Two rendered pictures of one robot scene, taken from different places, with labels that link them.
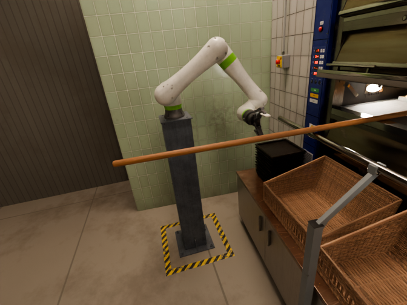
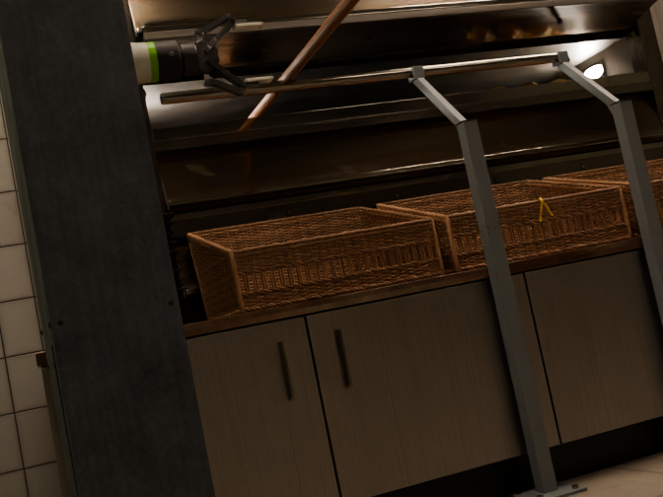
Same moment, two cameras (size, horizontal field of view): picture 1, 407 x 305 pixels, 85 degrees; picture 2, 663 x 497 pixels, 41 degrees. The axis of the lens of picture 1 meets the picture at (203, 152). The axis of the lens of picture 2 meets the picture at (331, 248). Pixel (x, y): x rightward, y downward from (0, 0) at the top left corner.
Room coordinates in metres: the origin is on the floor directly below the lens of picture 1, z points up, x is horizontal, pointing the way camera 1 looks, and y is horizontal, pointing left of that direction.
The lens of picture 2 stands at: (1.48, 1.69, 0.52)
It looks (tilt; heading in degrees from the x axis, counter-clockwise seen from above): 5 degrees up; 259
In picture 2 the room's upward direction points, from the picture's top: 11 degrees counter-clockwise
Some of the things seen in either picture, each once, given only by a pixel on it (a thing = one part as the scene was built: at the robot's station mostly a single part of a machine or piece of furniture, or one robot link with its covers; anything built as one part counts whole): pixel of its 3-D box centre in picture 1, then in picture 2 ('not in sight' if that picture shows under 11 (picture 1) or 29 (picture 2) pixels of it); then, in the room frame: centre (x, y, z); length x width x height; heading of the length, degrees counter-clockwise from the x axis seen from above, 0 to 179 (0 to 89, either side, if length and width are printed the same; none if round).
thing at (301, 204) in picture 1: (319, 200); (308, 252); (1.08, -0.67, 0.72); 0.56 x 0.49 x 0.28; 9
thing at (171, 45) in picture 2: (251, 117); (167, 61); (1.38, -0.33, 1.19); 0.12 x 0.06 x 0.09; 98
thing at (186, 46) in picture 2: (255, 120); (198, 57); (1.31, -0.34, 1.19); 0.09 x 0.07 x 0.08; 8
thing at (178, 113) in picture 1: (172, 110); not in sight; (1.63, 0.19, 1.23); 0.26 x 0.15 x 0.06; 12
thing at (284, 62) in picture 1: (283, 61); not in sight; (2.02, -0.76, 1.46); 0.10 x 0.07 x 0.10; 8
